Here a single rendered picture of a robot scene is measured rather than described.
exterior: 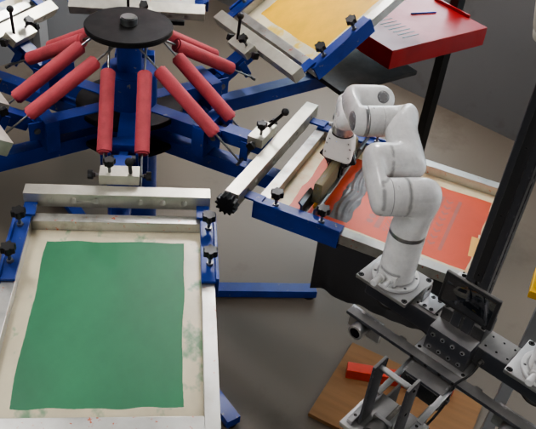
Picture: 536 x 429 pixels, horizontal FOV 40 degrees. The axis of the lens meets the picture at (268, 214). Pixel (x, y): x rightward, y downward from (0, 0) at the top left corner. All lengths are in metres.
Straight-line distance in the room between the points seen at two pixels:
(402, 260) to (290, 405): 1.33
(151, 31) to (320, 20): 0.79
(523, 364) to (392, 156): 0.58
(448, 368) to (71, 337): 0.97
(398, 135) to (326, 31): 1.25
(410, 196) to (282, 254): 2.01
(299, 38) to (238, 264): 1.18
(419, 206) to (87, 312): 0.93
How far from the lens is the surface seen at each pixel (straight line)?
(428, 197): 1.80
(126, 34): 2.65
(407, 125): 1.92
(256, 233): 3.84
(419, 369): 1.92
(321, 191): 2.42
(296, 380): 3.19
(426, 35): 3.48
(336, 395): 3.14
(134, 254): 2.25
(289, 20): 3.20
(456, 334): 1.90
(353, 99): 2.04
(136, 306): 2.09
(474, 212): 2.64
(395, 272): 1.93
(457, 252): 2.44
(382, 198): 1.77
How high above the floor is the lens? 2.44
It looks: 38 degrees down
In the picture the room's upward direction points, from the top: 7 degrees clockwise
